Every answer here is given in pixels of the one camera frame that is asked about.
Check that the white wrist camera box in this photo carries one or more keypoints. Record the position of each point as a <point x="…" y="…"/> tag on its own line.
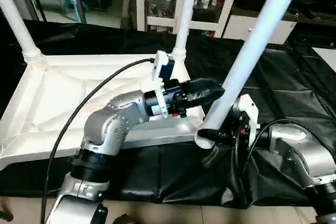
<point x="248" y="111"/>
<point x="161" y="66"/>

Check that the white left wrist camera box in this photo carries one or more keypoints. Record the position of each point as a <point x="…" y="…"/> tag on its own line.
<point x="161" y="66"/>

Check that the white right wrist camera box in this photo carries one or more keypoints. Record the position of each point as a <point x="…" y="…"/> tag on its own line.
<point x="248" y="111"/>

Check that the white plastic table leg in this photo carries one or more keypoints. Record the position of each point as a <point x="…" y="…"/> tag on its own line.
<point x="18" y="24"/>
<point x="247" y="51"/>
<point x="185" y="14"/>

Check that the white glass-door cabinet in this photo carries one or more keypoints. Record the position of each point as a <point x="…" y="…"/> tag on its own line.
<point x="163" y="1"/>

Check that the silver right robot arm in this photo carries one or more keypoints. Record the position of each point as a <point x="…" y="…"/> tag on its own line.
<point x="304" y="150"/>

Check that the white drawer unit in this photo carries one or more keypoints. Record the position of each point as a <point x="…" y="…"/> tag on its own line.
<point x="236" y="29"/>

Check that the white flat board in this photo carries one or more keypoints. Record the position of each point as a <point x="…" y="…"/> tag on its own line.
<point x="326" y="59"/>

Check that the dark low sideboard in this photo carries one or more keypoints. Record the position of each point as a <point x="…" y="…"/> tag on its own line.
<point x="315" y="24"/>

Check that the white plastic table top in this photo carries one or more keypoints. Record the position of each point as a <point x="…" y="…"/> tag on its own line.
<point x="63" y="98"/>

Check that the black work mat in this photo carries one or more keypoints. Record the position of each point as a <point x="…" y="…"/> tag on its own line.
<point x="294" y="93"/>

